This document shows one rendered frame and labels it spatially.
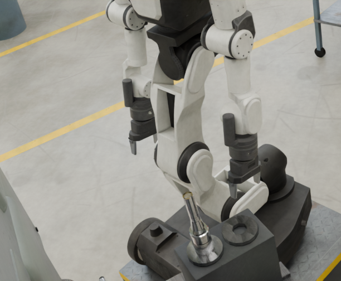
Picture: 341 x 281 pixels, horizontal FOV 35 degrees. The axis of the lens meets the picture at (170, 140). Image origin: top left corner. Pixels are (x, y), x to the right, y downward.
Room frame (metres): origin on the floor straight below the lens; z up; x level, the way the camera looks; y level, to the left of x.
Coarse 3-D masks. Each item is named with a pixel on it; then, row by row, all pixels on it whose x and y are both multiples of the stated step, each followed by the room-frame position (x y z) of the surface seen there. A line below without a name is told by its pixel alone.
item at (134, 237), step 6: (144, 222) 1.59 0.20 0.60; (150, 222) 1.58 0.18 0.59; (138, 228) 1.57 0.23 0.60; (144, 228) 1.56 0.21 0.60; (132, 234) 1.56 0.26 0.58; (138, 234) 1.54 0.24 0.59; (132, 240) 1.54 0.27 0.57; (132, 246) 1.52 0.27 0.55; (132, 252) 1.51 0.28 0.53; (138, 252) 1.52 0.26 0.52; (132, 258) 1.52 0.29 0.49; (138, 258) 1.51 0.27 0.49; (144, 264) 1.52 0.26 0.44
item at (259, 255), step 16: (224, 224) 0.93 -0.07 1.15; (240, 224) 0.92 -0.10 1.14; (256, 224) 0.90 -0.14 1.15; (224, 240) 0.89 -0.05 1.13; (240, 240) 0.87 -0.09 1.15; (256, 240) 0.86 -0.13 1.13; (272, 240) 0.86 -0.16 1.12; (192, 256) 0.86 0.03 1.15; (208, 256) 0.85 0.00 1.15; (224, 256) 0.84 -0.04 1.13; (240, 256) 0.83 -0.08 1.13; (256, 256) 0.84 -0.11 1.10; (272, 256) 0.86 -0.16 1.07; (192, 272) 0.83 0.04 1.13; (208, 272) 0.81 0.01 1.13; (224, 272) 0.82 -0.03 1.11; (240, 272) 0.83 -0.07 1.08; (256, 272) 0.84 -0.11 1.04; (272, 272) 0.85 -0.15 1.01
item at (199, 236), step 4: (204, 224) 0.88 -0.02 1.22; (204, 228) 0.87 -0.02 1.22; (208, 228) 0.87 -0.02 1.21; (192, 232) 0.87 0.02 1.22; (196, 232) 0.87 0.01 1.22; (200, 232) 0.86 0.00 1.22; (204, 232) 0.86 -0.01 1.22; (208, 232) 0.86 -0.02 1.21; (192, 236) 0.86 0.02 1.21; (196, 236) 0.86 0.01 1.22; (200, 236) 0.85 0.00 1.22; (204, 236) 0.85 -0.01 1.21
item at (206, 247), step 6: (210, 234) 0.87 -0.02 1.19; (192, 240) 0.87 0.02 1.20; (198, 240) 0.85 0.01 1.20; (204, 240) 0.85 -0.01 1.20; (210, 240) 0.86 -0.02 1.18; (198, 246) 0.86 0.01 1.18; (204, 246) 0.85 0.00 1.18; (210, 246) 0.86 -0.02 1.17; (198, 252) 0.86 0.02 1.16; (204, 252) 0.85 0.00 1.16; (210, 252) 0.85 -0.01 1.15
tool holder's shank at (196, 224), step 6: (186, 192) 0.89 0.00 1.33; (186, 198) 0.87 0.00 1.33; (192, 198) 0.87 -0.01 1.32; (186, 204) 0.87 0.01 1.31; (192, 204) 0.86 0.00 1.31; (192, 210) 0.86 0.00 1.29; (192, 216) 0.86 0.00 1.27; (198, 216) 0.87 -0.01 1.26; (192, 222) 0.87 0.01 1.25; (198, 222) 0.86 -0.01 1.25; (192, 228) 0.87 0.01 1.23; (198, 228) 0.86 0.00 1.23
